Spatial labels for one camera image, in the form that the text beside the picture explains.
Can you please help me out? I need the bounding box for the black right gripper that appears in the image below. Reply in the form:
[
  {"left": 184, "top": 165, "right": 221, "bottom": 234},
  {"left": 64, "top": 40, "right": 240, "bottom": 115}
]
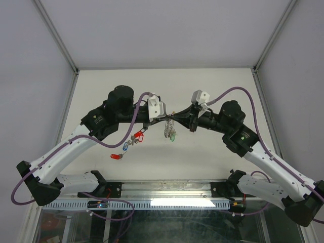
[{"left": 170, "top": 103, "right": 231, "bottom": 135}]

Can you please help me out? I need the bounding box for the large grey keyring yellow handle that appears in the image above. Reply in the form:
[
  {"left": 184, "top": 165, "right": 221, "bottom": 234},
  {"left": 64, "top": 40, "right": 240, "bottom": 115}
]
[{"left": 164, "top": 111, "right": 177, "bottom": 140}]

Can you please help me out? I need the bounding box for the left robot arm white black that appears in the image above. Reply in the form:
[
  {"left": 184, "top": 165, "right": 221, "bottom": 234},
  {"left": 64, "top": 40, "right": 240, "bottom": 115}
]
[{"left": 11, "top": 85, "right": 166, "bottom": 206}]

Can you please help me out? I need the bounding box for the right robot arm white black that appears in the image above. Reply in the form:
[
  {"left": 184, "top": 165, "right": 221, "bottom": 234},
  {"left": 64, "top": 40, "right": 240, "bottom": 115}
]
[{"left": 172, "top": 100, "right": 323, "bottom": 227}]

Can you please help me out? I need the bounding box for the green key tag right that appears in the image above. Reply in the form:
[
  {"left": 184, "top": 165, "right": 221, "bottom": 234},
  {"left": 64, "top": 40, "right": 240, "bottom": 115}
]
[{"left": 170, "top": 134, "right": 176, "bottom": 142}]

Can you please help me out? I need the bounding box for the red solid key tag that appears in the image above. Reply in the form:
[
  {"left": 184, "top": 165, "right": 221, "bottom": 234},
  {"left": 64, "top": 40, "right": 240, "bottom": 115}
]
[{"left": 134, "top": 131, "right": 143, "bottom": 138}]

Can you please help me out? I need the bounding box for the red key tag white label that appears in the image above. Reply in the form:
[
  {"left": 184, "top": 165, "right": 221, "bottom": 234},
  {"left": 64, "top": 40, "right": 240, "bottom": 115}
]
[{"left": 137, "top": 134, "right": 144, "bottom": 142}]

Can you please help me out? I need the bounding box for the silver key pair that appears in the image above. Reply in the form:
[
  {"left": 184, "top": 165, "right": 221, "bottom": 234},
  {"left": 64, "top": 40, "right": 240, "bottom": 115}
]
[{"left": 128, "top": 136, "right": 139, "bottom": 146}]

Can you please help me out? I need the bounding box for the blue key tag with key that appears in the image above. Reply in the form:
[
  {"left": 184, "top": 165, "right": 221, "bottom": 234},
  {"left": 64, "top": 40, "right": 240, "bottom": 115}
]
[{"left": 123, "top": 142, "right": 129, "bottom": 151}]

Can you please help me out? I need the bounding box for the red key tag with key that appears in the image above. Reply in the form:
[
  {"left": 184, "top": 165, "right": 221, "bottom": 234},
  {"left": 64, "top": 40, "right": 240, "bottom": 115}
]
[{"left": 110, "top": 151, "right": 126, "bottom": 160}]

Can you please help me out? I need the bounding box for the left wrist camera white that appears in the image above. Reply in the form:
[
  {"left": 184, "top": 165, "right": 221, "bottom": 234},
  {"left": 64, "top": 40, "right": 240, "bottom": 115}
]
[{"left": 147, "top": 93, "right": 167, "bottom": 122}]

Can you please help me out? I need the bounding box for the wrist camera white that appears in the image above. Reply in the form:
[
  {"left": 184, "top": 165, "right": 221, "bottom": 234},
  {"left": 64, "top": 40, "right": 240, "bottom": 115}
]
[
  {"left": 147, "top": 93, "right": 167, "bottom": 122},
  {"left": 191, "top": 90, "right": 210, "bottom": 110}
]

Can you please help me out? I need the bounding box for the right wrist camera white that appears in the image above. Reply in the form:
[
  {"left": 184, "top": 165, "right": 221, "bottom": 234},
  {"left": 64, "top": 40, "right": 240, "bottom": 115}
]
[{"left": 191, "top": 90, "right": 210, "bottom": 110}]

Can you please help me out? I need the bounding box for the aluminium mounting rail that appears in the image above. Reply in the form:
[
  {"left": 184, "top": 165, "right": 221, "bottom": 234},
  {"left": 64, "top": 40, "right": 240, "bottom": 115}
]
[{"left": 32, "top": 179, "right": 256, "bottom": 198}]

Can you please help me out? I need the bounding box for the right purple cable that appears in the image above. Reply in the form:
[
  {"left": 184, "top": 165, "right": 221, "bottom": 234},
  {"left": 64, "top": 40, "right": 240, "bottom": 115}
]
[{"left": 207, "top": 87, "right": 324, "bottom": 225}]

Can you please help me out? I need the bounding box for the purple cable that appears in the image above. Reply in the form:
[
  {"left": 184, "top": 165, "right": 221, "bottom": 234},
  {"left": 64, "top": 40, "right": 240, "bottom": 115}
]
[
  {"left": 10, "top": 91, "right": 155, "bottom": 223},
  {"left": 207, "top": 87, "right": 324, "bottom": 225}
]

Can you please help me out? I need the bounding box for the grey slotted cable duct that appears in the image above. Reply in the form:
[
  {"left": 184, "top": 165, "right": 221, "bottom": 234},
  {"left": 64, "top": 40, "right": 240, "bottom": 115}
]
[{"left": 44, "top": 198, "right": 230, "bottom": 211}]

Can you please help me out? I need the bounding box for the right aluminium frame post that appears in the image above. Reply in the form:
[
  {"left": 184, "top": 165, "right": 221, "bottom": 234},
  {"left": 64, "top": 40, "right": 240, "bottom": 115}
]
[{"left": 253, "top": 0, "right": 299, "bottom": 73}]

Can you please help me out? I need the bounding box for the aluminium frame post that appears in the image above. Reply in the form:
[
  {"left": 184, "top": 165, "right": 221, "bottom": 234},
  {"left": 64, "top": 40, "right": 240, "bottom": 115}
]
[
  {"left": 253, "top": 0, "right": 299, "bottom": 73},
  {"left": 31, "top": 0, "right": 79, "bottom": 74}
]

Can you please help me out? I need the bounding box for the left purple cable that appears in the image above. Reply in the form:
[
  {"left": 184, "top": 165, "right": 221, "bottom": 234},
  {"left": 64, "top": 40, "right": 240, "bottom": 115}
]
[{"left": 10, "top": 91, "right": 155, "bottom": 223}]

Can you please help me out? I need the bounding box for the left aluminium frame post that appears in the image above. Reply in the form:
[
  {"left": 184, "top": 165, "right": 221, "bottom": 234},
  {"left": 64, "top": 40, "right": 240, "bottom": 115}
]
[{"left": 31, "top": 0, "right": 79, "bottom": 74}]

